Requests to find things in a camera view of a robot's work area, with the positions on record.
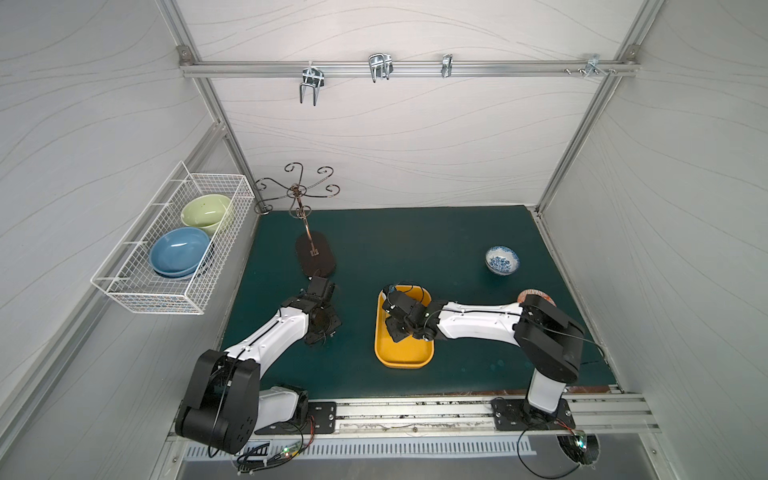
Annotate yellow plastic storage box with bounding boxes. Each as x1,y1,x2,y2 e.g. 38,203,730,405
374,285,435,369

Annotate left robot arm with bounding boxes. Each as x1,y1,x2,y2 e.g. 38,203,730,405
174,275,341,454

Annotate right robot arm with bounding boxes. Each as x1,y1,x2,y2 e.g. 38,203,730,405
382,286,585,418

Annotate bronze hook stand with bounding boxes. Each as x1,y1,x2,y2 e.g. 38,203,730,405
255,161,341,277

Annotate green mat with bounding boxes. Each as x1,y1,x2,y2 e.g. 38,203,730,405
261,206,580,399

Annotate blue white patterned bowl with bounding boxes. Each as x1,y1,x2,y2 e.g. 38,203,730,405
485,245,520,276

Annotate red patterned bowl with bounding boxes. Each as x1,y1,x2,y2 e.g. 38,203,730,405
517,289,555,305

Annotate green bowl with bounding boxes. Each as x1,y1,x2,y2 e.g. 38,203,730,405
180,194,234,237

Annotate white vent strip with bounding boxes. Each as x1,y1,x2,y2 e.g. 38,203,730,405
182,436,537,462

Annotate double metal hook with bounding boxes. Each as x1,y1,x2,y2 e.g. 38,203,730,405
299,66,325,106

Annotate looped metal hook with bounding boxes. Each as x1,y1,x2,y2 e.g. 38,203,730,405
368,53,394,83

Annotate small metal hook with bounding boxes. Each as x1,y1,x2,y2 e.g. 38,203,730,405
441,54,453,79

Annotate right metal hook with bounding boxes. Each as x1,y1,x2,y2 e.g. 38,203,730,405
563,54,618,79

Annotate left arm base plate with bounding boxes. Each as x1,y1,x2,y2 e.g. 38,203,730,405
254,400,338,436

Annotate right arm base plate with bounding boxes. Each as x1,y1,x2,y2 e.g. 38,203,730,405
490,397,576,432

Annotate white wire basket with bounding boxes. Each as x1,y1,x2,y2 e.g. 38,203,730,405
91,163,254,315

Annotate left black cable bundle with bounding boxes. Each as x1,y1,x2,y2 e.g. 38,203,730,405
233,413,316,475

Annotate right black cable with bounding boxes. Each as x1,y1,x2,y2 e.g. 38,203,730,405
515,419,586,480

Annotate aluminium cross rail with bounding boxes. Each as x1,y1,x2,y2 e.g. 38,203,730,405
180,59,641,80

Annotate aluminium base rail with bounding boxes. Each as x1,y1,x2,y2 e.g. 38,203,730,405
167,394,661,439

